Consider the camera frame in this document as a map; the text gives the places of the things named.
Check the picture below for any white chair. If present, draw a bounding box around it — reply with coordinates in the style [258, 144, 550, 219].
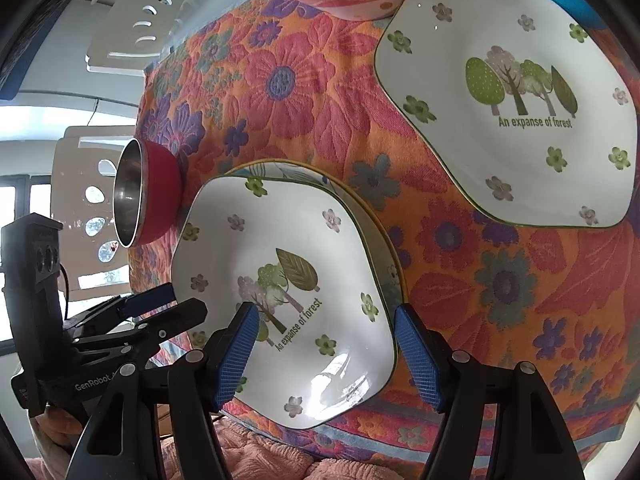
[51, 126, 134, 301]
[86, 0, 184, 77]

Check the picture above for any white chair near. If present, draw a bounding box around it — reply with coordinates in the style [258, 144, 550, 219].
[51, 126, 134, 301]

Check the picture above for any black camera box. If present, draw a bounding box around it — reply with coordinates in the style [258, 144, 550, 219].
[1, 214, 65, 378]

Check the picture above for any hexagonal forest plate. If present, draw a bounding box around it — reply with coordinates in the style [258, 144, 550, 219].
[171, 176, 396, 429]
[374, 0, 637, 228]

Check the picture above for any red steel bowl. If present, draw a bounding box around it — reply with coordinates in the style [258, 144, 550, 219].
[113, 138, 182, 248]

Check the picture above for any left hand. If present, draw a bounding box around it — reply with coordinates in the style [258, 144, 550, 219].
[30, 406, 84, 446]

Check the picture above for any floral orange table mat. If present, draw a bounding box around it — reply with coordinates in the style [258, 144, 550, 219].
[136, 0, 639, 458]

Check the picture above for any white chair far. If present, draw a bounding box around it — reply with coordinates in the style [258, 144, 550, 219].
[86, 0, 184, 77]

